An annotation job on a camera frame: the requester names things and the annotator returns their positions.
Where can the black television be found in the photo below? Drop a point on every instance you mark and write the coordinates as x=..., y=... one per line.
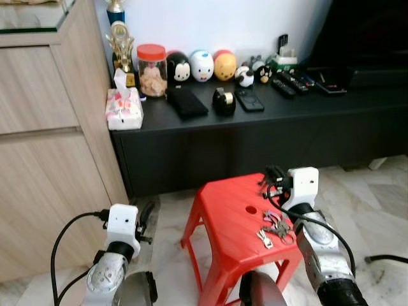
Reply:
x=366, y=32

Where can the grey robot right leg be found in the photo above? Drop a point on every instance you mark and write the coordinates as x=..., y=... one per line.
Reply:
x=261, y=291

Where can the red plastic stool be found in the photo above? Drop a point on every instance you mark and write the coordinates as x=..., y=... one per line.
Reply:
x=223, y=223

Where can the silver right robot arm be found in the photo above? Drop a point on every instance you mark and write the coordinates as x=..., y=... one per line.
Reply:
x=322, y=252

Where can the small green and white box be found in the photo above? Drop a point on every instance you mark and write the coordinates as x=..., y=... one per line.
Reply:
x=284, y=61

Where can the flat black device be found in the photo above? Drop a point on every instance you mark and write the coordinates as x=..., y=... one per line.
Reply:
x=329, y=86

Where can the black smartphone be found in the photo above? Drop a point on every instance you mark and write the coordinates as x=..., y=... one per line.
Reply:
x=248, y=100

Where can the small black upright gadget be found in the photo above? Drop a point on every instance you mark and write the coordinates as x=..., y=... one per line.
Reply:
x=282, y=41

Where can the black tape dispenser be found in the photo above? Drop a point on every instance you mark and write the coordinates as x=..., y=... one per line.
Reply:
x=224, y=102

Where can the gold and blue trophy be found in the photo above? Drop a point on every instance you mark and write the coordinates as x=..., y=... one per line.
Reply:
x=119, y=44

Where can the grey robot leg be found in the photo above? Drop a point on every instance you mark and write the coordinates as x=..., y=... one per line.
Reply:
x=137, y=291
x=261, y=291

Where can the black egg-shaped mouse toy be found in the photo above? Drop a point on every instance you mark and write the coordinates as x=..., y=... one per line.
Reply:
x=178, y=67

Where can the small black and white toy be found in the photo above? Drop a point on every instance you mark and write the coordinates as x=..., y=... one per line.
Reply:
x=244, y=76

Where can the black remote control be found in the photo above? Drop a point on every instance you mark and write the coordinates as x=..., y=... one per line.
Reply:
x=284, y=87
x=297, y=81

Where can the black flat wallet case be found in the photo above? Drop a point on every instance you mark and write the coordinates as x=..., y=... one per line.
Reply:
x=186, y=102

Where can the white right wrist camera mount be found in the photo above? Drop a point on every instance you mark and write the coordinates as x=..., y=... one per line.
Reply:
x=303, y=185

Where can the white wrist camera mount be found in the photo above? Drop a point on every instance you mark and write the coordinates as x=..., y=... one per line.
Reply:
x=122, y=223
x=303, y=185

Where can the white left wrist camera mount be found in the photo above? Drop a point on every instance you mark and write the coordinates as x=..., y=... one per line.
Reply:
x=122, y=223

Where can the grey robot left leg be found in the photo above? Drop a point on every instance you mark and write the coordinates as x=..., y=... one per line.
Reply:
x=137, y=291

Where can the single silver key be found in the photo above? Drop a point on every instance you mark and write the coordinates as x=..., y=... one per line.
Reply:
x=264, y=239

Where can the black low tv console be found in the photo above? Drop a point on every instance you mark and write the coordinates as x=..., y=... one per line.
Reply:
x=255, y=146

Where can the clear jar with red lid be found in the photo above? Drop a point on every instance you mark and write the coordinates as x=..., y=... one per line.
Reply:
x=152, y=70

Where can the white egg-shaped toy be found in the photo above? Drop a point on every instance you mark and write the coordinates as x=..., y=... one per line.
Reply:
x=201, y=65

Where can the floral tissue pack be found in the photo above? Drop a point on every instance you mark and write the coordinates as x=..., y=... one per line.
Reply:
x=123, y=109

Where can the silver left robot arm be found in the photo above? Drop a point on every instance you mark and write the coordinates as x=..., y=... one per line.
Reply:
x=105, y=277

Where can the key bunch with red tag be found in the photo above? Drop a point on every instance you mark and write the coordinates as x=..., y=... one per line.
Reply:
x=278, y=224

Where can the light wood cabinet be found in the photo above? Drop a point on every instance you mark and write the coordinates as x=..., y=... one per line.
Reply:
x=44, y=159

